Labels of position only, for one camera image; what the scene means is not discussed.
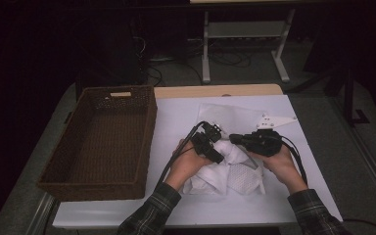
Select white mesh laundry bag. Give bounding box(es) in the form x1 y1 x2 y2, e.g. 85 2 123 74
197 102 267 196

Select white metal desk frame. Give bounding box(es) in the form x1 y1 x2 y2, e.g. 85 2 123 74
189 0 297 84

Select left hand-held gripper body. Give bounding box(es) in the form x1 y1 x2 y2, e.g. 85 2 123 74
190 121 223 155

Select brown wicker basket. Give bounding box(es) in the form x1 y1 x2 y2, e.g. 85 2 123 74
36 84 159 202

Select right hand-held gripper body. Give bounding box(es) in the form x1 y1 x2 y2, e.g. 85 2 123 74
248 113 298 158

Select black floor cables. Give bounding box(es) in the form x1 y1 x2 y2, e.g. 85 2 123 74
145 48 253 87

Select white foam board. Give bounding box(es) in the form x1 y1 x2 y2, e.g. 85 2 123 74
52 94 344 229

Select person's left hand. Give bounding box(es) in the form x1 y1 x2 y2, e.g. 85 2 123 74
164 139 213 192

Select black metal stand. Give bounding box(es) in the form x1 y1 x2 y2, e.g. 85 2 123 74
287 65 371 126

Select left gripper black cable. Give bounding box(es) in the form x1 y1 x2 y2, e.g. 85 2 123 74
156 120 209 189

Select aluminium rail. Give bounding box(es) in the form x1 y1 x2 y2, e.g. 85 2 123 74
327 97 376 210
25 192 59 235

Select person's right hand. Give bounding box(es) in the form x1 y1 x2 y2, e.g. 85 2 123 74
251 145 307 195

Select white shirt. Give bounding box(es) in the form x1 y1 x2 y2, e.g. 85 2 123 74
182 140 254 196

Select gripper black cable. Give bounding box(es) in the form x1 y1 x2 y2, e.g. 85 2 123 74
156 120 209 189
278 134 376 235

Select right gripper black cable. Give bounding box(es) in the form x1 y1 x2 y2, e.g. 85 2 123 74
278 134 376 235

